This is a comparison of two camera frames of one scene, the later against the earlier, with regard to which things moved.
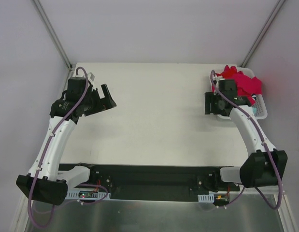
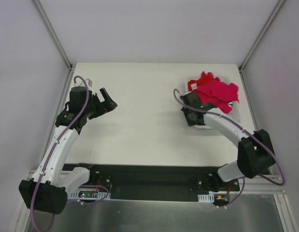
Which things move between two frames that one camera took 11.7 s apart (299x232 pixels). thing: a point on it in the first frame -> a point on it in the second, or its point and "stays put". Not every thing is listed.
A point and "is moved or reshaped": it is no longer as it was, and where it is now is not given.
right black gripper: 207,103 -> 191,98
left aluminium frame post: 53,33 stays put
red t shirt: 228,73 -> 204,78
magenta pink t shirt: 247,87 is moved or reshaped
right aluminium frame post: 275,11 stays put
